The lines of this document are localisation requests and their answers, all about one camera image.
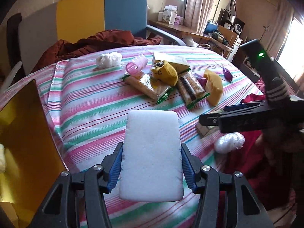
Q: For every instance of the white carton on desk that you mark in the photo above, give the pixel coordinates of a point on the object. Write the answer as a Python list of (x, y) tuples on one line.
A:
[(168, 14)]

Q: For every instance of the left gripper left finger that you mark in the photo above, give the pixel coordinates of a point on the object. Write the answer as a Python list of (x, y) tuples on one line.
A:
[(113, 167)]

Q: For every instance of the cracker pack green ends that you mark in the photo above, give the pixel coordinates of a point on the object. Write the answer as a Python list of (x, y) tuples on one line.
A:
[(148, 85)]

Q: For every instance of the yellow sponge block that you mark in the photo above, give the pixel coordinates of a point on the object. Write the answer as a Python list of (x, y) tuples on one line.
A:
[(214, 86)]

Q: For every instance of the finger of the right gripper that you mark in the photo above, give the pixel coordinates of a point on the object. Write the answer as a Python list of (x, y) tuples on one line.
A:
[(215, 118), (231, 108)]

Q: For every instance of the small purple candy packet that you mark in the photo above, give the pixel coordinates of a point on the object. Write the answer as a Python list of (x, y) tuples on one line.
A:
[(227, 74)]

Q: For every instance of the cream medicine box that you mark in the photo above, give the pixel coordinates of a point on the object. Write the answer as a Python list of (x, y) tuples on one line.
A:
[(179, 63)]

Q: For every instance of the small cardboard box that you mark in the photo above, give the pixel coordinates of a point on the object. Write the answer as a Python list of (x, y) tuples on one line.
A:
[(207, 130)]

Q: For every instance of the red clothing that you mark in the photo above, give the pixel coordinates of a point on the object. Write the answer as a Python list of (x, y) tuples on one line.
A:
[(272, 161)]

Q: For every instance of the dark red blanket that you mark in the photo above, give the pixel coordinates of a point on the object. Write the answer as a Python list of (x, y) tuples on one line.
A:
[(105, 40)]

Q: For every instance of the pink hair roller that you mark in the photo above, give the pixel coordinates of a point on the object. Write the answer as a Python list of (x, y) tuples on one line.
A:
[(136, 65)]

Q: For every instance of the striped bed sheet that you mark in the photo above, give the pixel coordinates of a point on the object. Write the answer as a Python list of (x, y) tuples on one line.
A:
[(88, 108)]

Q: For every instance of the purple snack packet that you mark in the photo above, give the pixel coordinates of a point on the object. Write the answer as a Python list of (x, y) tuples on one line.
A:
[(202, 80)]

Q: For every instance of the white plastic bag ball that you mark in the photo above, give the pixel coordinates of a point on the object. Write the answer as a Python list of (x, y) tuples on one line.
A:
[(229, 142)]

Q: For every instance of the white foam sponge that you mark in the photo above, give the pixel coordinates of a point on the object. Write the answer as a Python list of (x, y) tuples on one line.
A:
[(151, 168)]

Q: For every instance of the cracker pack black stripe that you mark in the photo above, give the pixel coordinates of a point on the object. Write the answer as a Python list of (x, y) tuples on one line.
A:
[(190, 88)]

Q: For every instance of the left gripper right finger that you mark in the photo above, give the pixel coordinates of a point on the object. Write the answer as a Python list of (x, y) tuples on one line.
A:
[(189, 168)]

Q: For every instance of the wooden desk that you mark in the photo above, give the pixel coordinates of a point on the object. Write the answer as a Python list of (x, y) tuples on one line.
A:
[(182, 31)]

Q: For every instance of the blue bag on desk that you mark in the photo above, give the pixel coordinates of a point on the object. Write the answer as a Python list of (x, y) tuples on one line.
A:
[(211, 26)]

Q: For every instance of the grey yellow blue headboard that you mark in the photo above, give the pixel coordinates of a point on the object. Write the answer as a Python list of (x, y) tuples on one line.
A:
[(72, 20)]

